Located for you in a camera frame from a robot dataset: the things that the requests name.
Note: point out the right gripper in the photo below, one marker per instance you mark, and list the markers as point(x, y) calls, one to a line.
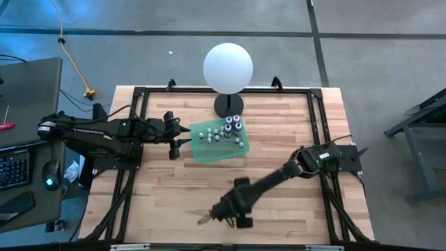
point(231, 205)

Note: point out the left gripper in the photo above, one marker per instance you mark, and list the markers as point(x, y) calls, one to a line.
point(170, 134)

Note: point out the teal translucent plastic bin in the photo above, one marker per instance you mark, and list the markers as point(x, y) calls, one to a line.
point(223, 153)

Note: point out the large black food coloring bottle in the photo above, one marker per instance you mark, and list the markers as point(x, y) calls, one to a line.
point(228, 128)

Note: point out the large blue food coloring bottle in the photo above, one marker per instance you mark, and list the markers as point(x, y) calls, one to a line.
point(238, 126)

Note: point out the large red food coloring bottle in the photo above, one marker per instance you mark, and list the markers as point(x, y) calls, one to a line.
point(236, 118)

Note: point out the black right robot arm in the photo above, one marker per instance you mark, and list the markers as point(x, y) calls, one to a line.
point(278, 174)

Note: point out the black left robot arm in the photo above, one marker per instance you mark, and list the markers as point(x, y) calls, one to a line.
point(97, 130)

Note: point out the globe table lamp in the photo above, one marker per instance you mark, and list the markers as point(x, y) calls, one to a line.
point(228, 68)

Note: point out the white crumpled paper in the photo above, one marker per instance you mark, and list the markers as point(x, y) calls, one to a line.
point(71, 171)

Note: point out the black computer mouse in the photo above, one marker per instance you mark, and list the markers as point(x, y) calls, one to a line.
point(52, 174)

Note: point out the grey laptop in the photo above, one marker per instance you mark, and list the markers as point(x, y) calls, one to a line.
point(29, 94)

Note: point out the dark grey desk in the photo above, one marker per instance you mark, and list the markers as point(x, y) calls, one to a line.
point(38, 209)

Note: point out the backlit keyboard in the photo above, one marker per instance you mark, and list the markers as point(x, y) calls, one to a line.
point(14, 171)

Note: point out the black wrist rest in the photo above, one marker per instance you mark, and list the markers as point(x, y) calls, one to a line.
point(15, 207)

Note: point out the black metal cart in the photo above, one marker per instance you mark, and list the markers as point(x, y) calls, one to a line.
point(423, 160)

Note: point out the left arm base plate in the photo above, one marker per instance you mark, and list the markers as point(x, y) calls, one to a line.
point(115, 165)

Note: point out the silver bracket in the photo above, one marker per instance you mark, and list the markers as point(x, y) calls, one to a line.
point(129, 248)
point(322, 248)

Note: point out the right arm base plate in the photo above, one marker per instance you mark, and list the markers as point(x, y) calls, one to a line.
point(350, 160)

